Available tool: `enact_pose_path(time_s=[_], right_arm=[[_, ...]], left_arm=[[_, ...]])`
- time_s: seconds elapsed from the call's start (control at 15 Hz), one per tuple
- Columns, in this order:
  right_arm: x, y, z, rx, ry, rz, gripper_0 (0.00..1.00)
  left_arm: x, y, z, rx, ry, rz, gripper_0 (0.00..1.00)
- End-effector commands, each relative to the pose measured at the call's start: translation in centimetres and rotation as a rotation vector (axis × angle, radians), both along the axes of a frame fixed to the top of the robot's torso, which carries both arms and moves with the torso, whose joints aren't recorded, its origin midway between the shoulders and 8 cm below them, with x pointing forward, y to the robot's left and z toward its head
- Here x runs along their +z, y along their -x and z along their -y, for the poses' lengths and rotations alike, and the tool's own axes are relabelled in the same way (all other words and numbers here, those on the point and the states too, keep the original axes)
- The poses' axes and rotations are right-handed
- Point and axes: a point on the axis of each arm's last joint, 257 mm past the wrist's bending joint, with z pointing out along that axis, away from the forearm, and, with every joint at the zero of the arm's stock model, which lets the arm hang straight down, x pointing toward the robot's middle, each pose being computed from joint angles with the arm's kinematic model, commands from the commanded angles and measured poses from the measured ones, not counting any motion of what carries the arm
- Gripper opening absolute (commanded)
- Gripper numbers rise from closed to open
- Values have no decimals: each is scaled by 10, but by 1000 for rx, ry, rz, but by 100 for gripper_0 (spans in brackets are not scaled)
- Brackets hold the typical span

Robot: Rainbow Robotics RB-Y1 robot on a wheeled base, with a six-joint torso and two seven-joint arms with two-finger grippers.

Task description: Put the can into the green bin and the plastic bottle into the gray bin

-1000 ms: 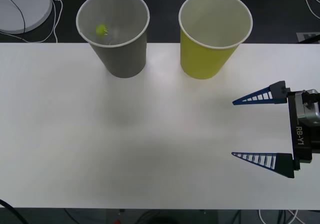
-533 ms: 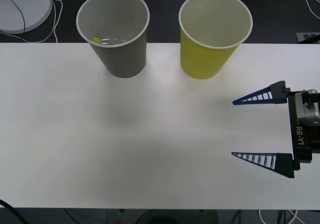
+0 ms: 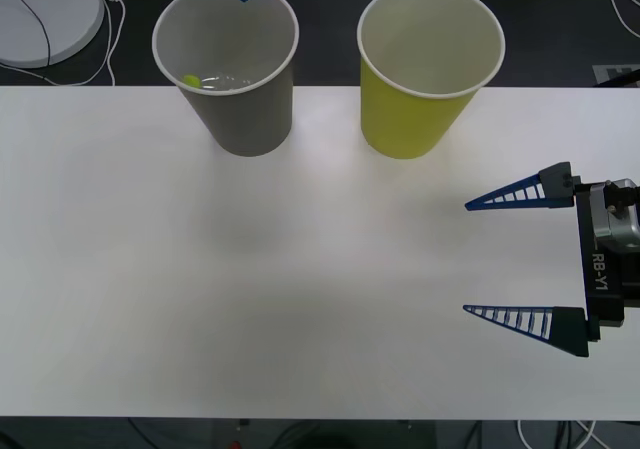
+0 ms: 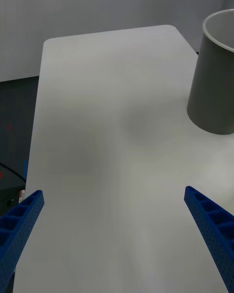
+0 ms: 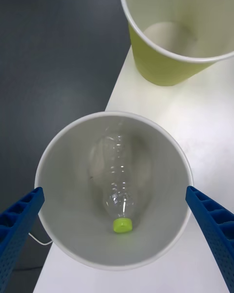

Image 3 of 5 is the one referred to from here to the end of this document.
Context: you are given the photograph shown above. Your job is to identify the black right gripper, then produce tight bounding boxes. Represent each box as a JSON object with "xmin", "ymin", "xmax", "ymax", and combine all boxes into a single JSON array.
[{"xmin": 462, "ymin": 161, "xmax": 640, "ymax": 359}]

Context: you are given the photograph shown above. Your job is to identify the clear bottle with green cap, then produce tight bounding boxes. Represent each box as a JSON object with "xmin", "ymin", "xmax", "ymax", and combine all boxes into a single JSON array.
[{"xmin": 182, "ymin": 70, "xmax": 257, "ymax": 94}]

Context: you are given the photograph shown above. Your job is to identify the grey plastic waste bin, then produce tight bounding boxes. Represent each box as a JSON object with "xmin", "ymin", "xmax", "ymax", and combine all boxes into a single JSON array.
[{"xmin": 151, "ymin": 0, "xmax": 300, "ymax": 159}]

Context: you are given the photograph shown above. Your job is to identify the round pale grey disc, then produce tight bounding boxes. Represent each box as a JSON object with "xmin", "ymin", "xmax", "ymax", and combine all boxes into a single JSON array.
[{"xmin": 0, "ymin": 0, "xmax": 106, "ymax": 69}]

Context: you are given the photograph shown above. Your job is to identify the grey floor marker plate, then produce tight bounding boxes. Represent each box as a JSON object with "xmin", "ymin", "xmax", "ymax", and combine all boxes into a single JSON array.
[{"xmin": 592, "ymin": 62, "xmax": 640, "ymax": 89}]

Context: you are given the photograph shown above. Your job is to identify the yellow-green plastic waste bin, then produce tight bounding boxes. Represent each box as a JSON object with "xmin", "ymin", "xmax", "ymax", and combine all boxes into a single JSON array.
[{"xmin": 356, "ymin": 0, "xmax": 507, "ymax": 161}]

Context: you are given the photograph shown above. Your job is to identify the white power strip cable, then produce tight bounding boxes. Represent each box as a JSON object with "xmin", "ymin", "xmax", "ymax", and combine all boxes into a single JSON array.
[{"xmin": 0, "ymin": 0, "xmax": 126, "ymax": 88}]

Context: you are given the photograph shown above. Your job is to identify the white cable under table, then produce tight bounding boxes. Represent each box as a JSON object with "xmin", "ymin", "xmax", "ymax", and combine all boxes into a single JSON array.
[{"xmin": 516, "ymin": 418, "xmax": 601, "ymax": 449}]

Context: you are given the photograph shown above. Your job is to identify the thin black cable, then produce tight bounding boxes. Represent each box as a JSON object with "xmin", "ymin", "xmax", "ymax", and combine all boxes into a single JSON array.
[{"xmin": 0, "ymin": 0, "xmax": 53, "ymax": 88}]

